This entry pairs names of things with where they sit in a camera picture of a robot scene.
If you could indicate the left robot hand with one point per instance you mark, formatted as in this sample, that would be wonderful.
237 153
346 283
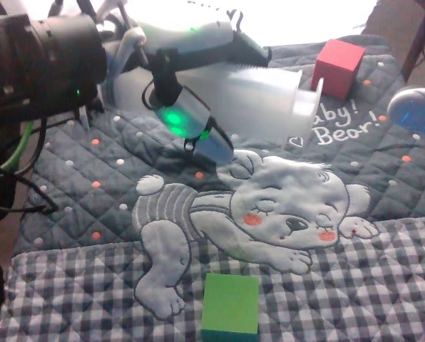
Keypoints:
198 42

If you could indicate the translucent plastic cup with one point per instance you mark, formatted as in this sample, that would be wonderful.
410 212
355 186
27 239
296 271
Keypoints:
255 96

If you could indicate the red block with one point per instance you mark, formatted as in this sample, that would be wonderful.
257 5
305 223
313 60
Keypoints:
335 67

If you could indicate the dark wooden furniture leg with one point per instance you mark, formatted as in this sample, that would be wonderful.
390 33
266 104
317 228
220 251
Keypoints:
417 42

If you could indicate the grey quilt with printed bear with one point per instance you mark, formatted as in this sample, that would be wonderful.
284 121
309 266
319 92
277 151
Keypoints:
91 278

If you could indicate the green block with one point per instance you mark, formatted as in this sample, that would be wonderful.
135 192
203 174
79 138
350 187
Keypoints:
230 303

